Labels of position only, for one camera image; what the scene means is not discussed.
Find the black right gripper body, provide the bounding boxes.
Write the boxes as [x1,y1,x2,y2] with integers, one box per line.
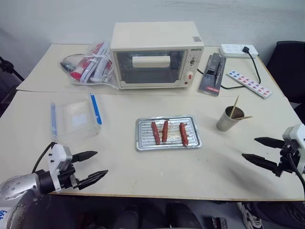
[277,140,300,173]

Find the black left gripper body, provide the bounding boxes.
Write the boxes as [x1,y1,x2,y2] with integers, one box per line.
[58,164,81,191]

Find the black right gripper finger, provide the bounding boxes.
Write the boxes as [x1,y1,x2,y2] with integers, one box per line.
[254,136,285,149]
[241,153,281,177]

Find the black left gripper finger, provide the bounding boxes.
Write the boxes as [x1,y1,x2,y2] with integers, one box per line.
[71,150,99,163]
[78,169,109,191]

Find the clear container with blue clips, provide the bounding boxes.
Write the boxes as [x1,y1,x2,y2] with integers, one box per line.
[50,93,104,139]

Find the grey metal cup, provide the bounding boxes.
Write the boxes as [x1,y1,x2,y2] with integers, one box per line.
[216,106,245,133]

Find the white and black sneaker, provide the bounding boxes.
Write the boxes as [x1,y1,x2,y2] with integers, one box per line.
[236,202,263,229]

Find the silver metal baking tray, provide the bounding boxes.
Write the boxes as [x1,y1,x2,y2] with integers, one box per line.
[135,115,203,152]

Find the white strip with coloured stickers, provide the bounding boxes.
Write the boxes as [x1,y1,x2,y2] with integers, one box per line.
[225,69,274,99]

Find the red-brown sausage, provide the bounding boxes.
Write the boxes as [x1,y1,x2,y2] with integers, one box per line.
[151,121,161,146]
[162,120,169,143]
[179,122,189,147]

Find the clear plastic bag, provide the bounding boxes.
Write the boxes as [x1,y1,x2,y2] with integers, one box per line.
[59,41,120,91]

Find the black chair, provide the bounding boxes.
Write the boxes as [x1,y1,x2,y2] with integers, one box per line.
[265,41,305,112]

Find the red and white packages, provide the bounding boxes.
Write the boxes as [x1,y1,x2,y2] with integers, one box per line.
[69,42,113,84]

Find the small black item in bag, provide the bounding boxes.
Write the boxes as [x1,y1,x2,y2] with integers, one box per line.
[60,61,73,72]

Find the white power strip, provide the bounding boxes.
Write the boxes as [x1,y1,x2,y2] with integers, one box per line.
[219,43,259,59]

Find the black stand equipment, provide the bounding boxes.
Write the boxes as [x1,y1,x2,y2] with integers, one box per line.
[0,55,26,83]

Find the cream toaster oven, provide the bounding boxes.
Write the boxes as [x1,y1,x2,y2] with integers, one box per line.
[110,21,205,90]

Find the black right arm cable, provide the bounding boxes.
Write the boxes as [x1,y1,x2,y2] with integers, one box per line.
[287,152,305,193]

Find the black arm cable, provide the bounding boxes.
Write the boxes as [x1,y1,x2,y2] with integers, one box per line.
[31,142,57,174]
[287,152,305,193]

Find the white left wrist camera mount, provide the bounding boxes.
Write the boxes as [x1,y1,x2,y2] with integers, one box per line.
[47,143,72,193]

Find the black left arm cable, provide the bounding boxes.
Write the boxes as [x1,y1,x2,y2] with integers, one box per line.
[31,142,57,174]

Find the black power cord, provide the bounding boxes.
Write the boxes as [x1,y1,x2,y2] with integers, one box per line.
[196,51,262,90]

